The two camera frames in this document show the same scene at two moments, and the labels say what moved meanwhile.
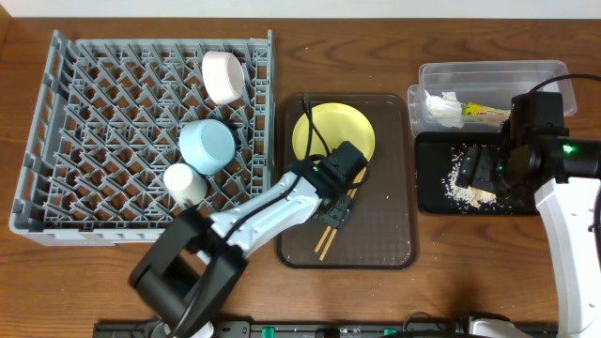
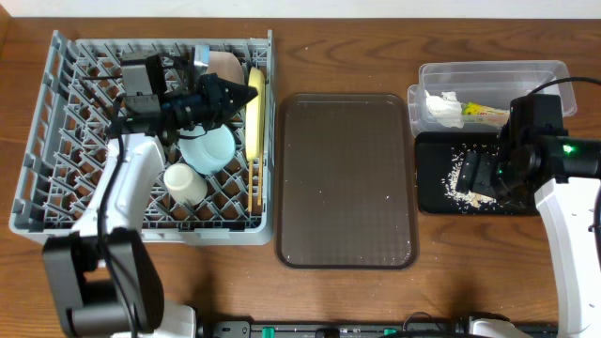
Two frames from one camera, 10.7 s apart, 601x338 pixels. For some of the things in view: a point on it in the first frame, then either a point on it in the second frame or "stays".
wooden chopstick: x=330 y=239 -> x=259 y=178
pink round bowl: x=223 y=76 stays
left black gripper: x=336 y=211 -> x=211 y=99
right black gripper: x=482 y=168 stays
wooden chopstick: x=320 y=243 -> x=250 y=184
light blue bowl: x=207 y=145 stays
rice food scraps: x=464 y=196 stays
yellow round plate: x=338 y=123 -> x=255 y=116
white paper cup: x=186 y=185 stays
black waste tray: x=438 y=162 stays
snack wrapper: x=447 y=110 stays
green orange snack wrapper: x=476 y=113 stays
